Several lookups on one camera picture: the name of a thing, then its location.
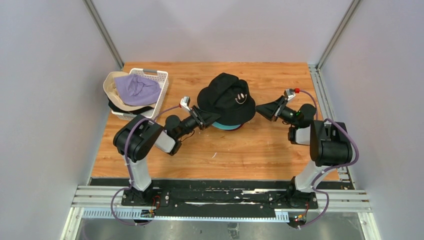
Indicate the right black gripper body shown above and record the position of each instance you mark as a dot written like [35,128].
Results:
[286,114]

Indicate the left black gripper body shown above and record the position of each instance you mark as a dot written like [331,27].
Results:
[190,124]

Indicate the teal bucket hat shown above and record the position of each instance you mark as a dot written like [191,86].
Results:
[217,125]

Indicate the beige bucket hat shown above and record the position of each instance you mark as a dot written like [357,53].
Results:
[228,96]

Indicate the maroon bucket hat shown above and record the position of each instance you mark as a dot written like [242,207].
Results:
[230,127]

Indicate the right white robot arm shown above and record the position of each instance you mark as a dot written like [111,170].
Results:
[329,147]

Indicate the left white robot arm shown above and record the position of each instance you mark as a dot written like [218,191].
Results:
[136,139]

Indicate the white perforated plastic basket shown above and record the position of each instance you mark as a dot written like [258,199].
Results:
[150,112]

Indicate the lavender bucket hat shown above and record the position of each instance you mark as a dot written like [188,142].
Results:
[136,90]

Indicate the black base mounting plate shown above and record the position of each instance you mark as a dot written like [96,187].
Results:
[204,198]

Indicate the cream straw-coloured bucket hat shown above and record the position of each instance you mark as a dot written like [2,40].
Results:
[110,89]

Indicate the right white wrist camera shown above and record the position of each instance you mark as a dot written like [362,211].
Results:
[289,94]

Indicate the white slotted cable duct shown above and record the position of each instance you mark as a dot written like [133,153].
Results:
[139,214]

